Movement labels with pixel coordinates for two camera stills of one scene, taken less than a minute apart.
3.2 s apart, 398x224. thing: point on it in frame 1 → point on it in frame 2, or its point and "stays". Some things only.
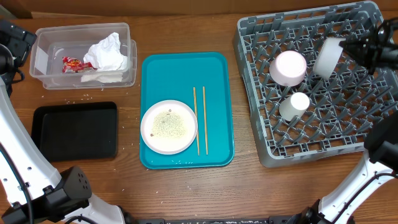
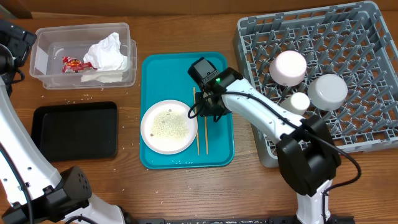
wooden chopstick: (205, 120) stays
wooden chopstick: (196, 120) stays
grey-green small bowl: (329, 55) → (328, 92)
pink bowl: (288, 68) stays
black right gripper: (367, 50) → (201, 112)
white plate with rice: (169, 127) stays
